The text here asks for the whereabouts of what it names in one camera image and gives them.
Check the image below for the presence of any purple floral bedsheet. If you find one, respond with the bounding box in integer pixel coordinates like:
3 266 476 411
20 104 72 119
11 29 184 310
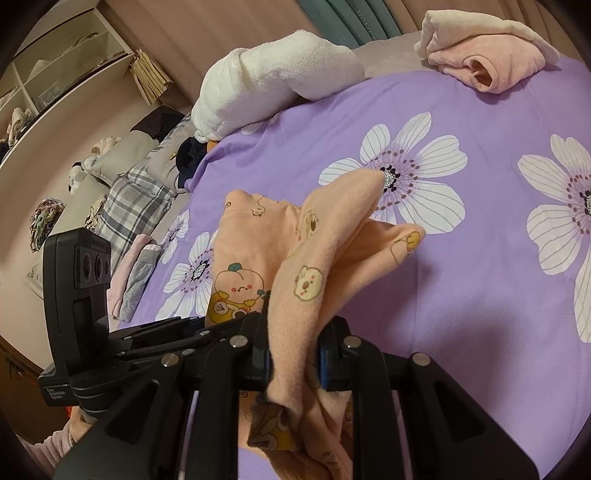
150 58 591 480

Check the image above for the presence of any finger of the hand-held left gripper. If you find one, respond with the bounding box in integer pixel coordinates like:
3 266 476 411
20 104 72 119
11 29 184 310
108 313 260 367

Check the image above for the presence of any pink folded cloth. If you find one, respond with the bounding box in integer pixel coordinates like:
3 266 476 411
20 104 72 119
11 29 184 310
107 233 154 320

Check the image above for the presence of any white shelf unit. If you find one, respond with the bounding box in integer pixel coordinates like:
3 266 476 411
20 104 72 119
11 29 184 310
0 8 136 168

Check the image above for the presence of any person's left forearm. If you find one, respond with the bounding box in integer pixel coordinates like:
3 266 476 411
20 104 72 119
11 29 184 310
17 406 95 480

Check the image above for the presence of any colourful patterned bundle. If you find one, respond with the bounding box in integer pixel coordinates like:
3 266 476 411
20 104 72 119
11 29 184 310
29 198 65 253

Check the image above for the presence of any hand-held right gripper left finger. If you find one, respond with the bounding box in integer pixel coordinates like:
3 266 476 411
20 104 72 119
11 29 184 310
55 311 274 480

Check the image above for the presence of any mauve pillow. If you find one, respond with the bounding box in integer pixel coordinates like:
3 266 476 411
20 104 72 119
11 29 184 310
355 31 428 80

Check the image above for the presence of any orange cartoon print garment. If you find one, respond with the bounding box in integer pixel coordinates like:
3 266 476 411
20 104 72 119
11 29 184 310
205 168 426 480

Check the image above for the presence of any pink folded garment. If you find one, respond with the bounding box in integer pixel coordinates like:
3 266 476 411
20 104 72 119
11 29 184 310
413 9 562 94

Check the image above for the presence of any plaid cloth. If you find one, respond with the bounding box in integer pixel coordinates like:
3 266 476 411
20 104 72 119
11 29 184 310
98 161 179 274

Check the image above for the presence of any white fluffy blanket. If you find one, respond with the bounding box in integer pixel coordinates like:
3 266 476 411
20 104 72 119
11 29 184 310
191 30 366 140

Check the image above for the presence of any grey folded cloth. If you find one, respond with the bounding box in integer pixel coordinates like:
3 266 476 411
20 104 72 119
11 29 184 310
119 244 163 322

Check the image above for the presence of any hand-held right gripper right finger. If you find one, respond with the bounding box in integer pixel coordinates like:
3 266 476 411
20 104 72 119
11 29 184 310
318 316 540 480

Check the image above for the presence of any teal curtain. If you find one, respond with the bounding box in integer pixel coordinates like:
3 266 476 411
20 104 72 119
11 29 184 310
295 0 403 49

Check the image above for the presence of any beige cushion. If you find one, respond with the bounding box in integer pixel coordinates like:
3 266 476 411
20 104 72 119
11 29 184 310
69 131 160 195

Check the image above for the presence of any stack of papers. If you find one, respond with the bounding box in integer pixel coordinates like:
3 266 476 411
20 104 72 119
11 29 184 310
129 49 175 107

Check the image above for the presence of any dark navy cloth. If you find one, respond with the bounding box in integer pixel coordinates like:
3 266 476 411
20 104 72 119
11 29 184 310
175 137 209 184

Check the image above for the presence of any dark brown cloth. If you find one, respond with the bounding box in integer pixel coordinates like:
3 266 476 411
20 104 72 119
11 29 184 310
131 106 186 140

